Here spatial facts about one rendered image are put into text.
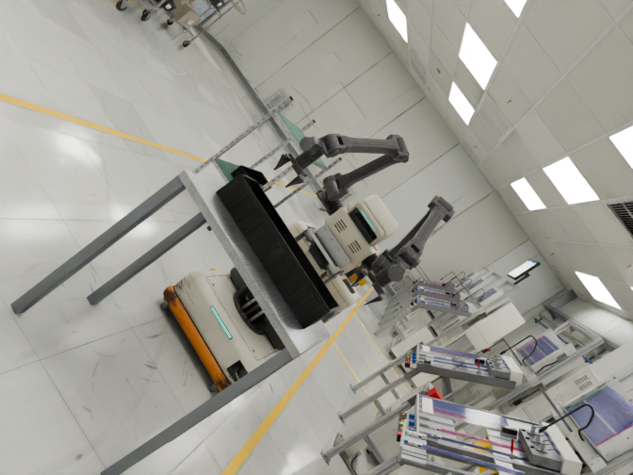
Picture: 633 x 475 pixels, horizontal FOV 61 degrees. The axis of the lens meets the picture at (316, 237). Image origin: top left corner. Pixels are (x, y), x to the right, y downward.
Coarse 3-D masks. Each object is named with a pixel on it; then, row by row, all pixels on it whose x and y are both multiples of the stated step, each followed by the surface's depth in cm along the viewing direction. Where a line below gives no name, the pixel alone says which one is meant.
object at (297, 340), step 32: (160, 192) 176; (192, 192) 174; (128, 224) 179; (192, 224) 218; (224, 224) 176; (96, 256) 185; (256, 256) 185; (32, 288) 186; (256, 288) 167; (288, 320) 172; (320, 320) 206; (288, 352) 164; (256, 384) 208; (192, 416) 170
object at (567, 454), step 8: (544, 424) 292; (544, 432) 285; (552, 432) 282; (552, 440) 270; (560, 440) 271; (560, 448) 261; (568, 448) 263; (560, 456) 253; (568, 456) 252; (576, 456) 254; (568, 464) 247; (576, 464) 247; (560, 472) 249; (568, 472) 247; (576, 472) 247
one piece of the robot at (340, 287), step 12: (288, 228) 296; (300, 228) 293; (300, 240) 292; (240, 276) 300; (324, 276) 288; (240, 288) 293; (336, 288) 286; (348, 288) 289; (252, 300) 291; (336, 300) 286; (348, 300) 285; (252, 312) 293; (336, 312) 293; (264, 324) 292; (276, 336) 293; (276, 348) 294
